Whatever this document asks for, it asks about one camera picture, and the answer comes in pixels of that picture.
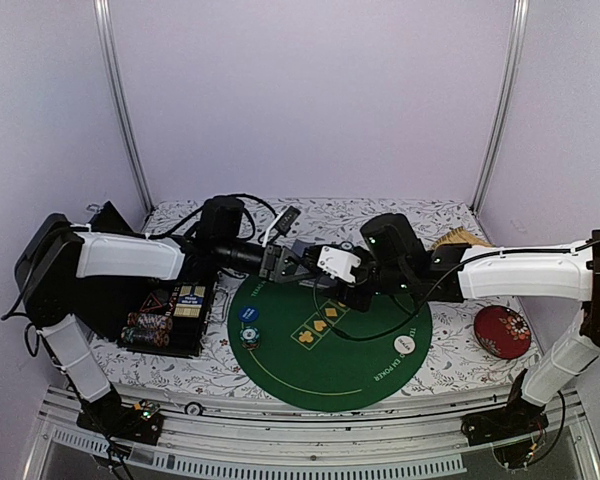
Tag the right aluminium frame post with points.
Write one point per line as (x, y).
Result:
(513, 56)

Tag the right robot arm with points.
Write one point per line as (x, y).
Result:
(394, 259)

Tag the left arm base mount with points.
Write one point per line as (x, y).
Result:
(141, 422)

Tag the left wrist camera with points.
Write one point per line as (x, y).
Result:
(280, 226)

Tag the chip row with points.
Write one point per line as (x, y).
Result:
(145, 337)
(150, 321)

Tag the blue playing card deck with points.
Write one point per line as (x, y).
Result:
(324, 282)

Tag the front aluminium rail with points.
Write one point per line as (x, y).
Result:
(241, 438)

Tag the fallen chip on rail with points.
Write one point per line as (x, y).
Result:
(193, 408)

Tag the boxed texas holdem cards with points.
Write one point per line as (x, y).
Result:
(189, 301)

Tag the left aluminium frame post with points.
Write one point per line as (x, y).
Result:
(105, 30)

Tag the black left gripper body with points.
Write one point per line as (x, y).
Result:
(266, 267)

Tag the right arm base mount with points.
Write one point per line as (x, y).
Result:
(517, 417)

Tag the aluminium frame post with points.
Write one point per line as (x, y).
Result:
(513, 56)
(105, 30)

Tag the chrome case handle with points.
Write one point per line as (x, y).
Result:
(222, 301)

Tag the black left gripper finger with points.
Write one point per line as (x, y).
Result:
(295, 252)
(297, 275)

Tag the lower near chip row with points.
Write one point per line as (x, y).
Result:
(145, 337)

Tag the round green poker mat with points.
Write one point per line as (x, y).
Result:
(319, 355)

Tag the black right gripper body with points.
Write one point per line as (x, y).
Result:
(361, 304)

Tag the red floral round pouch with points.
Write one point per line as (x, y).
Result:
(502, 332)

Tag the upper near chip row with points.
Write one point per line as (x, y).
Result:
(150, 321)

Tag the black poker chip case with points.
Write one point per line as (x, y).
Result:
(180, 320)

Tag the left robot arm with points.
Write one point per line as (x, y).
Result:
(36, 274)

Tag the white dealer button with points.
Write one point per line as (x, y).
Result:
(404, 344)

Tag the blue small blind button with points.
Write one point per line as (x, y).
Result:
(248, 314)

